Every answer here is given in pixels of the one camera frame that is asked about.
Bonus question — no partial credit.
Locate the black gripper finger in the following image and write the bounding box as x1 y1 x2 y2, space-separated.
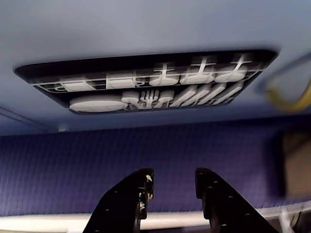
82 167 155 233
195 167 277 233

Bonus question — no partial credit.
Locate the blue toy kitchen cabinet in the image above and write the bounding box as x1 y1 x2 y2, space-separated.
0 0 311 138

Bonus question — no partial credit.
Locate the blue woven mat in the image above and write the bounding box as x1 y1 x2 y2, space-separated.
0 118 311 217

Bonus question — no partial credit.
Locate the beige wooden cutting board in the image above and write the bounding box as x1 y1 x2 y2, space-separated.
279 130 311 198

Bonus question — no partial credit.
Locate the black dish rack print panel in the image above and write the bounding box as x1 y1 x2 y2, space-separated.
14 49 280 116

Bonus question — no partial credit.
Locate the white cable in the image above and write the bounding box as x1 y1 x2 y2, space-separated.
278 208 296 233

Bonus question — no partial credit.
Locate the yellowish curved cabinet handle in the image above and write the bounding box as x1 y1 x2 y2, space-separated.
263 51 311 113

